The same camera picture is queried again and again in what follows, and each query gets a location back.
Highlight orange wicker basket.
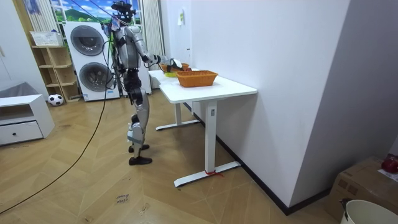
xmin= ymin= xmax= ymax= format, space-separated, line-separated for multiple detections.
xmin=175 ymin=70 xmax=219 ymax=88
xmin=159 ymin=63 xmax=190 ymax=73

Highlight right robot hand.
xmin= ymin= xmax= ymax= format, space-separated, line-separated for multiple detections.
xmin=167 ymin=58 xmax=183 ymax=73

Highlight white washing machine tower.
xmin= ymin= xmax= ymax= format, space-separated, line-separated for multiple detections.
xmin=63 ymin=21 xmax=121 ymax=102

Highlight brown cardboard box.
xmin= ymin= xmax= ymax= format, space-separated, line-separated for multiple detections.
xmin=323 ymin=156 xmax=398 ymax=223

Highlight black and white soccer ball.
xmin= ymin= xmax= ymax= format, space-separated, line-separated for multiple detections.
xmin=48 ymin=93 xmax=65 ymax=107

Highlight cable bundle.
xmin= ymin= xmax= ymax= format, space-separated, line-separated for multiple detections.
xmin=70 ymin=0 xmax=125 ymax=37

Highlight robot legs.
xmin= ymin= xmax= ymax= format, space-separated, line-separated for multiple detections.
xmin=123 ymin=68 xmax=154 ymax=166

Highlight white desk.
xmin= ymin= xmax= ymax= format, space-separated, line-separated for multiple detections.
xmin=148 ymin=67 xmax=258 ymax=188

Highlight white mesh basket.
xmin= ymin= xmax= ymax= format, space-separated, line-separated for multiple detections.
xmin=30 ymin=30 xmax=65 ymax=47

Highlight white bucket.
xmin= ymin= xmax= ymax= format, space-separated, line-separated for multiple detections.
xmin=339 ymin=198 xmax=398 ymax=224

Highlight wooden shelf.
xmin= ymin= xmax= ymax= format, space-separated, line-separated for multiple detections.
xmin=30 ymin=45 xmax=81 ymax=103

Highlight black floor cable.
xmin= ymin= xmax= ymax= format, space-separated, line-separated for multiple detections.
xmin=0 ymin=39 xmax=118 ymax=216

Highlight robot body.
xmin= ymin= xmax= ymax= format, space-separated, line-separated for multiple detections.
xmin=110 ymin=1 xmax=142 ymax=73

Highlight white low cabinet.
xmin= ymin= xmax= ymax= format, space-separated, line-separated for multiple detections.
xmin=0 ymin=94 xmax=55 ymax=146

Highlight landscape wall poster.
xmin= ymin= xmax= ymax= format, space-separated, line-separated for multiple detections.
xmin=51 ymin=0 xmax=142 ymax=26

